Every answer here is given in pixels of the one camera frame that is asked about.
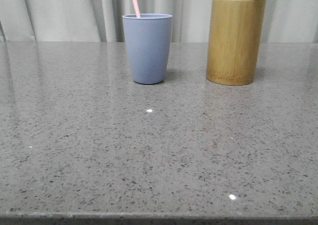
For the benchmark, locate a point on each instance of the pink chopstick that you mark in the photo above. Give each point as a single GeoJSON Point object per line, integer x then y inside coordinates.
{"type": "Point", "coordinates": [136, 8]}

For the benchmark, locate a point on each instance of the bamboo cylinder holder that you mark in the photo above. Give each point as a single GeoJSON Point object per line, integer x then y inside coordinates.
{"type": "Point", "coordinates": [235, 33]}

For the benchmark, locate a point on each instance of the blue plastic cup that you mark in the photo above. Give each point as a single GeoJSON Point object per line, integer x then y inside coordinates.
{"type": "Point", "coordinates": [147, 41]}

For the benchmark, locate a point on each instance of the grey-white curtain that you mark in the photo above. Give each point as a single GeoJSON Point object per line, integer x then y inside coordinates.
{"type": "Point", "coordinates": [101, 20]}

